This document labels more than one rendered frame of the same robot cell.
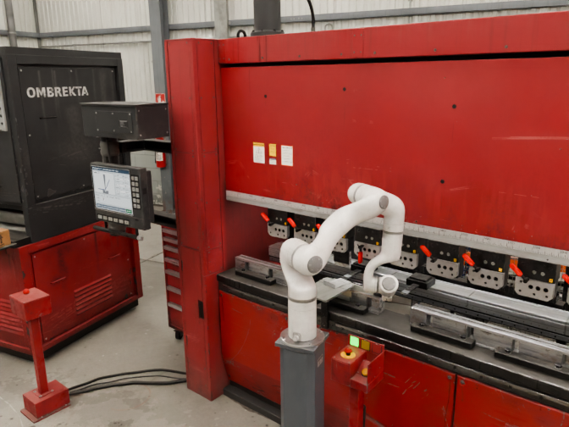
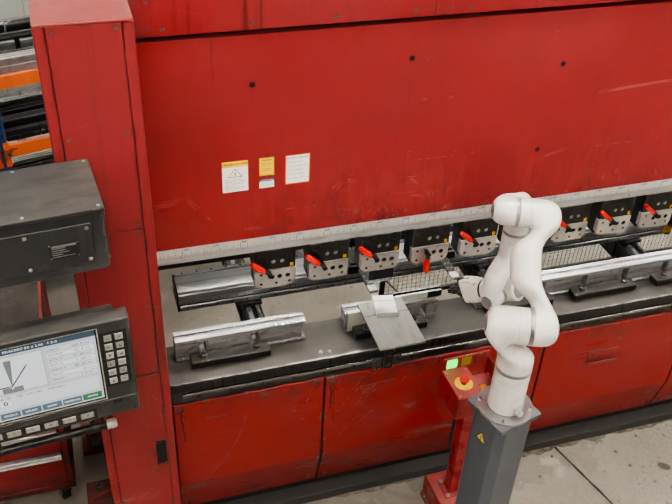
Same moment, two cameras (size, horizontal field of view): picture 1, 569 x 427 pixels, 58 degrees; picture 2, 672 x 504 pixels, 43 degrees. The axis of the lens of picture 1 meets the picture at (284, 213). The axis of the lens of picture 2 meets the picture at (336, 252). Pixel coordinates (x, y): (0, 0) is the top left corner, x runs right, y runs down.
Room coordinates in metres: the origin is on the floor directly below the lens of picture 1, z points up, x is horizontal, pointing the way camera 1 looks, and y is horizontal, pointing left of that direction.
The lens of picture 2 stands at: (1.48, 2.00, 3.15)
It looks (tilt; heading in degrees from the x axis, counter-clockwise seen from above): 37 degrees down; 301
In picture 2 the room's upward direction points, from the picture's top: 3 degrees clockwise
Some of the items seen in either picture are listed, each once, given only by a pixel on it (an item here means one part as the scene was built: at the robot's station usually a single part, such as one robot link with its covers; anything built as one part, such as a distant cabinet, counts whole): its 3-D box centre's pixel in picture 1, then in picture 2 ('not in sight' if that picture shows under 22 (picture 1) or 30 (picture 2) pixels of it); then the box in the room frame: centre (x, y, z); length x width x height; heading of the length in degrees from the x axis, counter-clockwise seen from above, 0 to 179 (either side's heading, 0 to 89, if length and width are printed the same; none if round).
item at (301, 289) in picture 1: (298, 268); (509, 339); (2.04, -0.06, 1.30); 0.19 x 0.12 x 0.24; 27
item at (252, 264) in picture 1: (267, 270); (240, 336); (3.01, 0.11, 0.92); 0.50 x 0.06 x 0.10; 50
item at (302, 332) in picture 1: (302, 317); (508, 386); (2.01, -0.07, 1.09); 0.19 x 0.19 x 0.18
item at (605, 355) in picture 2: not in sight; (602, 356); (1.88, -1.00, 0.59); 0.15 x 0.02 x 0.07; 50
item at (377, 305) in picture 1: (350, 295); (389, 310); (2.62, -0.35, 0.92); 0.39 x 0.06 x 0.10; 50
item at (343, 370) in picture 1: (357, 363); (472, 384); (2.22, -0.34, 0.75); 0.20 x 0.16 x 0.18; 52
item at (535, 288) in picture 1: (537, 276); (609, 211); (2.03, -1.06, 1.26); 0.15 x 0.09 x 0.17; 50
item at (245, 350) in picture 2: (255, 276); (230, 354); (2.99, 0.19, 0.89); 0.30 x 0.05 x 0.03; 50
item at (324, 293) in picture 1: (326, 289); (390, 323); (2.54, -0.22, 1.00); 0.26 x 0.18 x 0.01; 140
